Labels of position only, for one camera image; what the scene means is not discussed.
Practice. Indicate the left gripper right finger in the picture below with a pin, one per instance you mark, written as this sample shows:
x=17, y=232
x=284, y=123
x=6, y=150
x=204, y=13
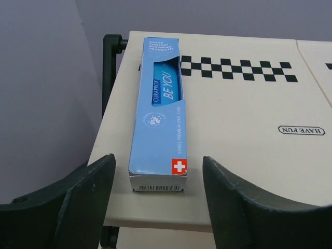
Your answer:
x=244, y=215

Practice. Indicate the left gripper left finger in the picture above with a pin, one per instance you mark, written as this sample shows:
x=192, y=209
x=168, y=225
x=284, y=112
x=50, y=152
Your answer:
x=69, y=213

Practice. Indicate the blue toothpaste box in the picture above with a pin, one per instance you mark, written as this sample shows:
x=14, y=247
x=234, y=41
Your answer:
x=158, y=156

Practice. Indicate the beige three-tier shelf rack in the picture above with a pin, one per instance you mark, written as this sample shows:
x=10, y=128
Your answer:
x=260, y=107

